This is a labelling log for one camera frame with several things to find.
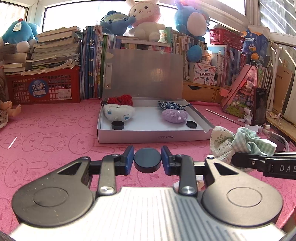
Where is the green checkered scrunchie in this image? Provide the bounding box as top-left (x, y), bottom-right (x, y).
top-left (210, 126), bottom-right (277, 164)

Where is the black round puck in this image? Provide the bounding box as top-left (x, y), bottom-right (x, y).
top-left (133, 148), bottom-right (162, 173)

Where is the black phone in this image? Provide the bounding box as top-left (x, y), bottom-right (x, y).
top-left (252, 87), bottom-right (267, 126)

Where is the metal rod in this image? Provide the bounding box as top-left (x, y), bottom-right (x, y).
top-left (206, 109), bottom-right (245, 127)

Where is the pink cartoon bag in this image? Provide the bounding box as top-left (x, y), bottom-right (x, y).
top-left (219, 64), bottom-right (258, 118)

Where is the black puck right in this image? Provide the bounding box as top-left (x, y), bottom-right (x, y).
top-left (186, 120), bottom-right (198, 129)

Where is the black puck left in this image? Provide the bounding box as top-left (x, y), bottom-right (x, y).
top-left (111, 120), bottom-right (125, 130)

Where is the white plush toy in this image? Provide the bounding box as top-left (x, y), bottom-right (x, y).
top-left (103, 104), bottom-right (135, 122)

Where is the purple plush toy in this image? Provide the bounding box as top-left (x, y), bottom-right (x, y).
top-left (161, 109), bottom-right (188, 123)

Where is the doll with brown hair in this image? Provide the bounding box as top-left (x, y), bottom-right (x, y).
top-left (0, 75), bottom-right (22, 128)

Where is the red plastic basket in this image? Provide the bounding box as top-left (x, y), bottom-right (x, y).
top-left (6, 66), bottom-right (80, 105)

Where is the wooden drawer organizer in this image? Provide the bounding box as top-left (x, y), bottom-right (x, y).
top-left (182, 81), bottom-right (223, 104)

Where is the red knitted item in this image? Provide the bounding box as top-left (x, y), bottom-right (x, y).
top-left (107, 94), bottom-right (133, 106)

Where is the blue patterned pouch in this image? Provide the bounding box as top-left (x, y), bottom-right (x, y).
top-left (158, 101), bottom-right (185, 111)

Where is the row of upright books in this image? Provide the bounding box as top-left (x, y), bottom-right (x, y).
top-left (80, 24), bottom-right (273, 100)

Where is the white colourful card box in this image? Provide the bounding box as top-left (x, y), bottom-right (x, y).
top-left (190, 62), bottom-right (217, 86)

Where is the blue carton box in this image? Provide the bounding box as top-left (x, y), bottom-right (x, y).
top-left (242, 25), bottom-right (270, 64)

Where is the red basket on books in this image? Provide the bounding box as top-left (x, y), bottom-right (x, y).
top-left (209, 28), bottom-right (245, 51)

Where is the white open cardboard box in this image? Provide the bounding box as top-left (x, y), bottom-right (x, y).
top-left (97, 49), bottom-right (214, 144)

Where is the stack of books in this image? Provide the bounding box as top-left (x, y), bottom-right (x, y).
top-left (1, 26), bottom-right (82, 75)

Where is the blue doraemon plush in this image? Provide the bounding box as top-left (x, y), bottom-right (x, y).
top-left (1, 19), bottom-right (40, 53)

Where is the large blue plush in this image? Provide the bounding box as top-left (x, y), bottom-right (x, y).
top-left (174, 0), bottom-right (211, 63)

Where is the blue bear plush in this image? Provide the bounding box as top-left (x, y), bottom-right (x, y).
top-left (99, 11), bottom-right (137, 36)

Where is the pink white bunny plush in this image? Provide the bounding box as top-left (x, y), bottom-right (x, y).
top-left (125, 0), bottom-right (166, 42)

